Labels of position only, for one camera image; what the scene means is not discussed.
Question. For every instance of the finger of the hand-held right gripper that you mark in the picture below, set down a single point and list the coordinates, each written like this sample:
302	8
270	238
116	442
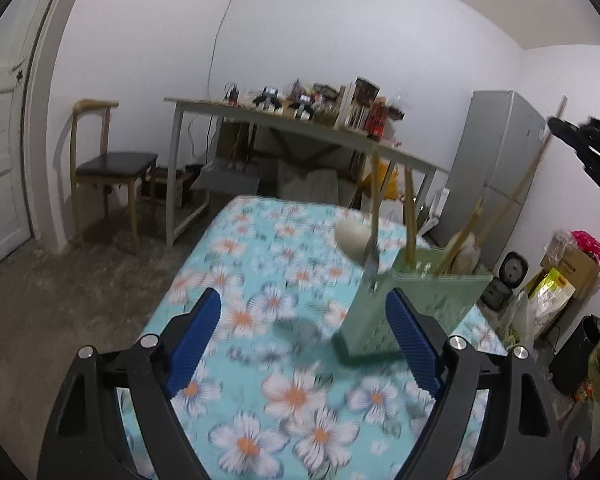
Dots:
565	132

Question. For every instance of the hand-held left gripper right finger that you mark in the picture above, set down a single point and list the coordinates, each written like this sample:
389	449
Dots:
412	345

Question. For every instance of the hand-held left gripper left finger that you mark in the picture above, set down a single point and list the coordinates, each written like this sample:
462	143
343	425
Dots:
195	345

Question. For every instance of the green perforated utensil holder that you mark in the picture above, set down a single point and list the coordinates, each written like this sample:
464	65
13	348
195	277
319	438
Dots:
365	320

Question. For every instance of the single wooden chopstick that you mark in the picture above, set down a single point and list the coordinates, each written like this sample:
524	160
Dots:
520	182

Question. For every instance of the metal spoon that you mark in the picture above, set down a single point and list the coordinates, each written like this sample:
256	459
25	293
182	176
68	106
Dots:
371	262

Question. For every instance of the bundle of wooden chopsticks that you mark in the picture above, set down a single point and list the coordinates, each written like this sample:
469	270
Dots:
411	230

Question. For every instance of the white ceramic spoon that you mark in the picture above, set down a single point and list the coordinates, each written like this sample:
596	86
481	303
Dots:
351	240

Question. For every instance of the silver refrigerator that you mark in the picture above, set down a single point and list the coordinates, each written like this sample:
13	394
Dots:
495	160

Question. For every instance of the pink plastic bag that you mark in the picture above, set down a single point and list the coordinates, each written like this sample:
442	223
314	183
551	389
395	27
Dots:
589	245

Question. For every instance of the floral turquoise blanket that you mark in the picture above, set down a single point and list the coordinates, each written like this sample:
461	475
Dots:
280	310

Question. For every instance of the clear bag of vegetables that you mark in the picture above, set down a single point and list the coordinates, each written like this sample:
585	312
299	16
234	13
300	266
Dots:
515	320

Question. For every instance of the black rice cooker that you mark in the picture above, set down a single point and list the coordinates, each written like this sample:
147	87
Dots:
505	285

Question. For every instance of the brown cardboard box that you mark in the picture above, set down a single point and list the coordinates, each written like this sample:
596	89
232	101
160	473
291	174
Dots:
575	270

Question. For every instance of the white plastic object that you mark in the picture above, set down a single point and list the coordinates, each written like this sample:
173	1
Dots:
435	215

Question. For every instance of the yellow-green sack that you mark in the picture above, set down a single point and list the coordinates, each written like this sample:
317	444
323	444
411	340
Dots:
550	300

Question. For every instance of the yellow plastic bag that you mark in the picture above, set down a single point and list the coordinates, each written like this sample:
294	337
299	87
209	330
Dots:
392	185

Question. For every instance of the black trash bin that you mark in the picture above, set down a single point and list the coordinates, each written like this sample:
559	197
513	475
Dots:
577	355

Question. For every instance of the red cooking oil bottle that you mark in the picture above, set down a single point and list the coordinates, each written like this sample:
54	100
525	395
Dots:
377	120

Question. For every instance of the wooden chair black seat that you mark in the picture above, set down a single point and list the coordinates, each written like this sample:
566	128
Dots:
115	162

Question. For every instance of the clutter of bottles and jars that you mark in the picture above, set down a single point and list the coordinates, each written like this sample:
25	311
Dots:
357	105

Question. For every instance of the grey metal-framed table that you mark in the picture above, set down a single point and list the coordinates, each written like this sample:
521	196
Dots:
305	127

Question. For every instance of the small black device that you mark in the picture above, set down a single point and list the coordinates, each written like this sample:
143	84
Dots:
267	96

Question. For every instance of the white panelled door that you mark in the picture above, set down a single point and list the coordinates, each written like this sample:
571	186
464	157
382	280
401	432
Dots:
0	135

